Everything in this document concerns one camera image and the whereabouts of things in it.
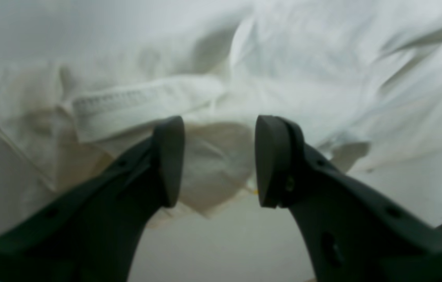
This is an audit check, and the white printed T-shirt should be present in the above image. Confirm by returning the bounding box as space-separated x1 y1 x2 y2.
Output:
0 0 442 228

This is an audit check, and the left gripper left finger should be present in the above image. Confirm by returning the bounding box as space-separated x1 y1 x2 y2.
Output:
0 116 185 282

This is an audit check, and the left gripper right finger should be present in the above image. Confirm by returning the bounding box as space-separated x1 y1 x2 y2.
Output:
255 115 442 282

